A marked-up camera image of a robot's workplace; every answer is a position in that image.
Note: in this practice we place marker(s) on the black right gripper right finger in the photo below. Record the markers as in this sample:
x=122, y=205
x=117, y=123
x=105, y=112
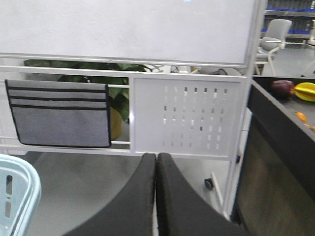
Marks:
x=181, y=211

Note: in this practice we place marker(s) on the grey fabric hanging pocket organizer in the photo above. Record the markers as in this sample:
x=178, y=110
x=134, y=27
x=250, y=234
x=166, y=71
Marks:
x=60, y=114

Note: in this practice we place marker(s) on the yellow toy starfruit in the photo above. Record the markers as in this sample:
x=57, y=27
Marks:
x=304, y=91

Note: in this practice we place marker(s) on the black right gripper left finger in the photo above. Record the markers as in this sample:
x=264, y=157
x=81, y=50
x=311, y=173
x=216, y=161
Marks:
x=130, y=212

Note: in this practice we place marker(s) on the green potted plant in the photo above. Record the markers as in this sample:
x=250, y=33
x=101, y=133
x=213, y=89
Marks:
x=119, y=97

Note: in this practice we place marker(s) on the grey office chair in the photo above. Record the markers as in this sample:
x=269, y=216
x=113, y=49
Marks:
x=273, y=41

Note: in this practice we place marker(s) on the light blue plastic basket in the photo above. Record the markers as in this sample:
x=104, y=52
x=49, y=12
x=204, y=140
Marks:
x=20, y=193

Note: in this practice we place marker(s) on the white mobile whiteboard stand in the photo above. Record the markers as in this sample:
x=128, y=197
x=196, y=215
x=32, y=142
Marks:
x=189, y=65

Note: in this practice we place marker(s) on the purple toy fruit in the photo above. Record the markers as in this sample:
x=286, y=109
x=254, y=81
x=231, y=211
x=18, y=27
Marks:
x=282, y=88

